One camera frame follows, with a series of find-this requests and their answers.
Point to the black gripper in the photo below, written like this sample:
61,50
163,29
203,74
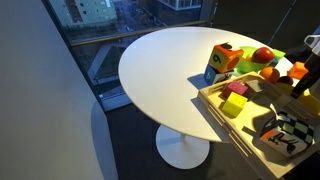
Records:
314,65

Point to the light wooden slatted tray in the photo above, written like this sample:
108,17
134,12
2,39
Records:
256,115

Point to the dark red plum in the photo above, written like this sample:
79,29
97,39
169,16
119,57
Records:
286,80

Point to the orange fruit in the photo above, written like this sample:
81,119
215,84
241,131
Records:
269,74

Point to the teal cube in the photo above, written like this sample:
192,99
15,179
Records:
272,62

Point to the grey cube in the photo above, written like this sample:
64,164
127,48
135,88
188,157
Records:
254,86

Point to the red apple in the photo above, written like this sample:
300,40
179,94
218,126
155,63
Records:
263,55

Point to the green plastic bowl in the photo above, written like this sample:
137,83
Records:
246,66

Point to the small yellow lemon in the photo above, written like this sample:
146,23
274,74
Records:
249,58

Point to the pink cube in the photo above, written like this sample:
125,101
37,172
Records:
235,88

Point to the yellow cube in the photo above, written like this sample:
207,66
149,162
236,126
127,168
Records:
234,104

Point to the orange soft number cube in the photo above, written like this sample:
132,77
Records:
224,58

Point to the wooden window handrail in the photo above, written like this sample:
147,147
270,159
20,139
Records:
133,33

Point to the white round table pedestal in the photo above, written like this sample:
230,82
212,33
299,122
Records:
181,150

